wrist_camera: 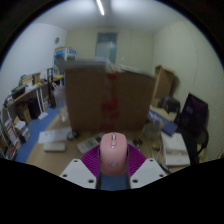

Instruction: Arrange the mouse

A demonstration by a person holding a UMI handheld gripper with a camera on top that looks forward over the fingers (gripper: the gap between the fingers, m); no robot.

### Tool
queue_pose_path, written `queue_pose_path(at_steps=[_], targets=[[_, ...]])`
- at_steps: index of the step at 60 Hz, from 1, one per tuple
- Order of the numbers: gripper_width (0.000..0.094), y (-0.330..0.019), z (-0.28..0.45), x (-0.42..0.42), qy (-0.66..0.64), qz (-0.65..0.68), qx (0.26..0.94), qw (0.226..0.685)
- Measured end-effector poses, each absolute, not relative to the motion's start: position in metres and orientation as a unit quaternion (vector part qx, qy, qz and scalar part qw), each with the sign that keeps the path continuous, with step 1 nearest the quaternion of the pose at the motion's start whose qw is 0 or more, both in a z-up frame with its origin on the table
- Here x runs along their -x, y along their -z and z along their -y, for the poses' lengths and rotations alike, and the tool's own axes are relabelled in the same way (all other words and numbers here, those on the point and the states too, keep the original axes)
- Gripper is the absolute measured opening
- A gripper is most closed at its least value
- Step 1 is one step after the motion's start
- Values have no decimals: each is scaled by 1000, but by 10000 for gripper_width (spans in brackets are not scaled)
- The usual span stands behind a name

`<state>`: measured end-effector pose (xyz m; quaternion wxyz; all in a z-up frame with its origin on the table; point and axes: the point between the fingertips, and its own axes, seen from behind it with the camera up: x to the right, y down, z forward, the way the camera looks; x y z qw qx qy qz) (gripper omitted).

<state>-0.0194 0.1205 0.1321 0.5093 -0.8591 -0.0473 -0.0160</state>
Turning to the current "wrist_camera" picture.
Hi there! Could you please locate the white book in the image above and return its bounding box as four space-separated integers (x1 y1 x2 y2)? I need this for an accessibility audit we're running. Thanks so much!
160 131 191 168

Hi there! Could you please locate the dark computer monitor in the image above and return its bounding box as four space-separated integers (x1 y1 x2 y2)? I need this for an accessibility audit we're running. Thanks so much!
179 92 209 138

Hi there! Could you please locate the clear glass jar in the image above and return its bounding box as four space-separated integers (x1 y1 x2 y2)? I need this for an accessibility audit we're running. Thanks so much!
54 87 70 123

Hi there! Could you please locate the small black coiled item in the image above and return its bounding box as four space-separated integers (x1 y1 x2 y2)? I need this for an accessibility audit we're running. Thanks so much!
66 129 80 141

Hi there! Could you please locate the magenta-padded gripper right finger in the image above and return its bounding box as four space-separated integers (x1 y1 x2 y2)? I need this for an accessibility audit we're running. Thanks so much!
126 143 168 189

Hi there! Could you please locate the black office chair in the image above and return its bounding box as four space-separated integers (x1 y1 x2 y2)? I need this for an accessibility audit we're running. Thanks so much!
184 128 209 164

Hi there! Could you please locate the white printed paper sheet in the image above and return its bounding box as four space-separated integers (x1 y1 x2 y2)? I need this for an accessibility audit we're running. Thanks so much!
37 126 73 145

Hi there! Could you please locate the ceiling light tube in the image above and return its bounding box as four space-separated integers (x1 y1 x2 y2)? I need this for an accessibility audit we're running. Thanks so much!
95 0 106 17

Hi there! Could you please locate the black bag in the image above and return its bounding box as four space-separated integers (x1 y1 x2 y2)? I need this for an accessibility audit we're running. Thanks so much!
159 95 181 114

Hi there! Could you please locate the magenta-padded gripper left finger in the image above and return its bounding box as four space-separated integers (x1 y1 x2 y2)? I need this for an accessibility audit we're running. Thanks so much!
59 144 101 190

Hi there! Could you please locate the large brown cardboard box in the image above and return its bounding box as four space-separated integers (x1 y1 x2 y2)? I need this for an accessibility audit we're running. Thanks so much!
55 59 156 133

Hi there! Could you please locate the clear round plastic container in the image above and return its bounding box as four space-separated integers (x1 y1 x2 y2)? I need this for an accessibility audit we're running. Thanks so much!
144 121 163 140

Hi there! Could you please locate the shelf unit with books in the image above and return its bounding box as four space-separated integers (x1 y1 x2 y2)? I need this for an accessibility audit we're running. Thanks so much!
0 113 31 161

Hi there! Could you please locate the long blue box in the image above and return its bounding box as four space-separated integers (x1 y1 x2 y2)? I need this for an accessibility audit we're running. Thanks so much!
148 109 179 137

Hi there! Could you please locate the blue and white cabinet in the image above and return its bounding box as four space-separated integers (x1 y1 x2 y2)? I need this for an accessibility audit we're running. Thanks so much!
53 46 77 66

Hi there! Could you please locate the cluttered wooden side desk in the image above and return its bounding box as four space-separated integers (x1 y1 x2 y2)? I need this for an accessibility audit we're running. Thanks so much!
3 74 64 118

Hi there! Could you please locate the grey door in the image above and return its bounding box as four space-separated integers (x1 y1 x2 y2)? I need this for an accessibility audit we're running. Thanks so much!
94 31 119 64

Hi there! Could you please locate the small dark clip item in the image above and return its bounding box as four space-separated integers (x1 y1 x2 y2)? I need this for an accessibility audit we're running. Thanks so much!
133 137 144 148

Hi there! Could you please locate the pink computer mouse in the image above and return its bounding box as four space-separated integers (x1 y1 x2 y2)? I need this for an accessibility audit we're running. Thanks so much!
98 131 130 177

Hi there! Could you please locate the open tall cardboard box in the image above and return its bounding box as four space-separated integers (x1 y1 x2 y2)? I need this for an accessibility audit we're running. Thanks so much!
151 64 176 108

